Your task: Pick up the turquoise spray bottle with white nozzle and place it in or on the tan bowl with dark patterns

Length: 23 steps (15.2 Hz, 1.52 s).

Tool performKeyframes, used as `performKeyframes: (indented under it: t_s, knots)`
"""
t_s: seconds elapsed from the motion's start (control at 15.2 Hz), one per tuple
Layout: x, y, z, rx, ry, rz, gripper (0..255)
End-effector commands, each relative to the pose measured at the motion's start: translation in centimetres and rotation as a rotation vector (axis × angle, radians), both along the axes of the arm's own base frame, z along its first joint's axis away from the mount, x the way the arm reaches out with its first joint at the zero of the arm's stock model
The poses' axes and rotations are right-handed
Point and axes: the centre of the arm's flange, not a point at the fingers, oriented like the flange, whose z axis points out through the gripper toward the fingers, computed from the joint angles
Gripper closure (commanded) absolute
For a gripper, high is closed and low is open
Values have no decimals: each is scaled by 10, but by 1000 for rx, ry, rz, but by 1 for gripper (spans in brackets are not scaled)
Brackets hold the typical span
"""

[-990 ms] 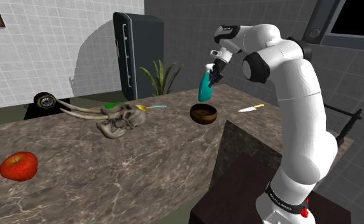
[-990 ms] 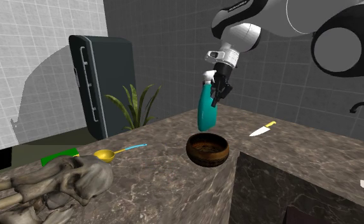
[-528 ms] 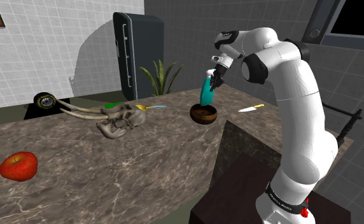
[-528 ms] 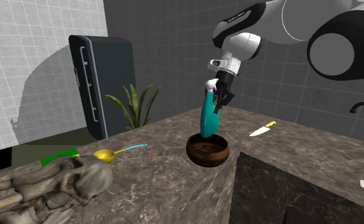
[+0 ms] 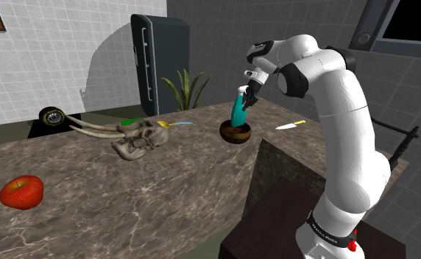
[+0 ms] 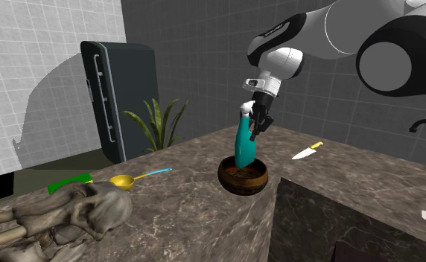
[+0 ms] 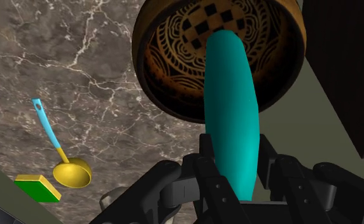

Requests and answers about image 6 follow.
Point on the dark wooden bowl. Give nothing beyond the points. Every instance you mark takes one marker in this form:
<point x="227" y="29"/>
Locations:
<point x="242" y="181"/>

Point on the teal spray bottle white nozzle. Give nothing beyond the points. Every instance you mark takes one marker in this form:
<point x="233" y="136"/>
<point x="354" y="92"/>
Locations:
<point x="244" y="145"/>

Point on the green leafy plant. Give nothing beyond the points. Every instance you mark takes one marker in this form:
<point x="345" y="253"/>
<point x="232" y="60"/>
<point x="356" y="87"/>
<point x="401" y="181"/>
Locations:
<point x="158" y="127"/>

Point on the grey animal skull with tusks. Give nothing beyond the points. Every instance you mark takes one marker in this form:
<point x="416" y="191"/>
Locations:
<point x="71" y="210"/>

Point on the dark grey refrigerator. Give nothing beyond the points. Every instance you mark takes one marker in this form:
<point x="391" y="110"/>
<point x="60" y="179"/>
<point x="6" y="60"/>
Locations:
<point x="129" y="98"/>

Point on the green flat box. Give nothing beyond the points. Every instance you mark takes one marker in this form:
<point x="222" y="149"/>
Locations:
<point x="67" y="183"/>

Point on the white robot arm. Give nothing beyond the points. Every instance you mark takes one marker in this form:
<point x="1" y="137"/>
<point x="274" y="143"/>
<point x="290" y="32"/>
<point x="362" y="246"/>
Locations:
<point x="347" y="32"/>

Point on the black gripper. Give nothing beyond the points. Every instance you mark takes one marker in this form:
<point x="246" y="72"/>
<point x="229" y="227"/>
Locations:
<point x="261" y="106"/>

